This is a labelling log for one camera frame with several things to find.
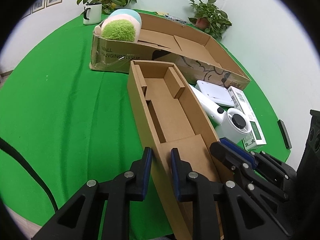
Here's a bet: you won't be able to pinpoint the colourful packets behind box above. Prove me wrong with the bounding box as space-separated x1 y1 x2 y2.
155 12 187 24

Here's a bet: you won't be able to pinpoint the small black flat device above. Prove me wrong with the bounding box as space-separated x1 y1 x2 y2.
277 119 292 149

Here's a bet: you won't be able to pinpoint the white handheld fan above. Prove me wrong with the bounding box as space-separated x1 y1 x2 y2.
189 85 252 144

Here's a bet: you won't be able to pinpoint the black cable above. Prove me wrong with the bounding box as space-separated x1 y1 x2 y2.
0 137 60 212

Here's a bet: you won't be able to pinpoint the small brown cardboard tray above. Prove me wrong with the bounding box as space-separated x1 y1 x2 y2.
127 60 232 239

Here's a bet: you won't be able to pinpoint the flat white plastic case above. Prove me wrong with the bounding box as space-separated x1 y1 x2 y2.
195 80 234 107

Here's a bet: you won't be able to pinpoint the white green medicine box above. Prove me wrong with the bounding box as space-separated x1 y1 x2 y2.
227 86 266 151

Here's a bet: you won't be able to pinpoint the colourful plush toy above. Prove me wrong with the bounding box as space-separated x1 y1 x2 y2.
94 9 142 42

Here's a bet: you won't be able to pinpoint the right potted green plant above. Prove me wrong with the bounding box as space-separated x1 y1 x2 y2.
188 0 232 41

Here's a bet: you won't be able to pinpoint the large brown cardboard box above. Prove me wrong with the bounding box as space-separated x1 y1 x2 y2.
89 12 251 90

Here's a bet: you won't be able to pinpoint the white enamel mug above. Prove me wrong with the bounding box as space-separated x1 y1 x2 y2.
83 2 102 25

